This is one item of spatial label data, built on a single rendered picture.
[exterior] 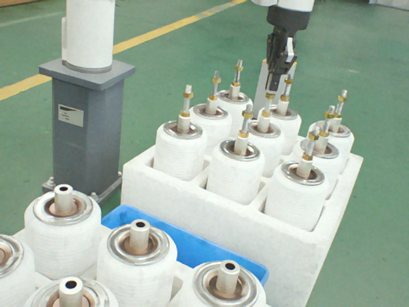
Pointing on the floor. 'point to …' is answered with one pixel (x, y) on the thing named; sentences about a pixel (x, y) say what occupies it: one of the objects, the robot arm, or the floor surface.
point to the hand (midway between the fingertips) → (272, 82)
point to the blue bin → (185, 242)
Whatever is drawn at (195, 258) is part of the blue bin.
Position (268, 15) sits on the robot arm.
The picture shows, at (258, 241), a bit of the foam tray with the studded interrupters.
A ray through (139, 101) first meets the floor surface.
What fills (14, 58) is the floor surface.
